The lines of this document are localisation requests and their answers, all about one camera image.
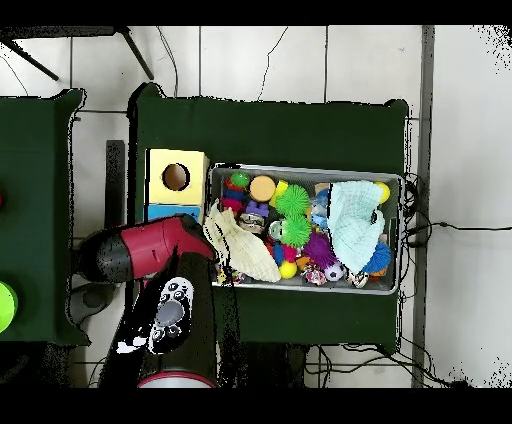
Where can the cream waffle cloth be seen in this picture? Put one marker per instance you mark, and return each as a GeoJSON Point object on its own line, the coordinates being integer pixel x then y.
{"type": "Point", "coordinates": [248, 252]}

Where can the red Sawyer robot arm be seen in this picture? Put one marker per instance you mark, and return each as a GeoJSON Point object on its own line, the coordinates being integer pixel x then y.
{"type": "Point", "coordinates": [152, 248]}

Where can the wooden box with three holes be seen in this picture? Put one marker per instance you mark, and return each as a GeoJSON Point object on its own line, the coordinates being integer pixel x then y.
{"type": "Point", "coordinates": [192, 168]}

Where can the shallow mesh bin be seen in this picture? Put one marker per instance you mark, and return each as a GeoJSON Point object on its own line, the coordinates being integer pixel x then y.
{"type": "Point", "coordinates": [352, 176]}

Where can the purple wooden block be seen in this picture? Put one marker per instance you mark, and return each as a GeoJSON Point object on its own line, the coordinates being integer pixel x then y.
{"type": "Point", "coordinates": [256, 208]}

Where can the multicolour spiky caterpillar toy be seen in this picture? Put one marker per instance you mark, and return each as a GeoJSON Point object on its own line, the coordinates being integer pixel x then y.
{"type": "Point", "coordinates": [239, 180]}

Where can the green spiky ball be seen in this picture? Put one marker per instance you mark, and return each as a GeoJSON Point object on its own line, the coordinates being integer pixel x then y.
{"type": "Point", "coordinates": [292, 200]}
{"type": "Point", "coordinates": [296, 231]}

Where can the purple spiky ball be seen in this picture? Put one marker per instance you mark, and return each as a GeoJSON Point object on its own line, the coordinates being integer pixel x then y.
{"type": "Point", "coordinates": [319, 250]}

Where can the dark green table cloth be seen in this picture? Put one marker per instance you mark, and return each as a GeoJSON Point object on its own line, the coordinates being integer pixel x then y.
{"type": "Point", "coordinates": [260, 132]}
{"type": "Point", "coordinates": [32, 200]}

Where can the mint green cloth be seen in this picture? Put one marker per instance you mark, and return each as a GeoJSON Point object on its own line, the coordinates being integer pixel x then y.
{"type": "Point", "coordinates": [352, 224]}

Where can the yellow ball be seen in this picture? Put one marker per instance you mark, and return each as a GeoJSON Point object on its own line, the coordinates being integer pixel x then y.
{"type": "Point", "coordinates": [384, 192]}

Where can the blue spiky ball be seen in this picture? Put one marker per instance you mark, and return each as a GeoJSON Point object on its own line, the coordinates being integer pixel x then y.
{"type": "Point", "coordinates": [378, 258]}

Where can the grey foot pedal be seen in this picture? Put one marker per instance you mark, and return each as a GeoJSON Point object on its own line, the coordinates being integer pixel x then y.
{"type": "Point", "coordinates": [90, 300]}

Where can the black tripod stand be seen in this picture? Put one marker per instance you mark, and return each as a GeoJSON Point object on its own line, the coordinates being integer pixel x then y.
{"type": "Point", "coordinates": [136, 52]}

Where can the lime green bowl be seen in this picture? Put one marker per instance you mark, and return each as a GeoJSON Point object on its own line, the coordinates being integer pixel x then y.
{"type": "Point", "coordinates": [6, 306]}

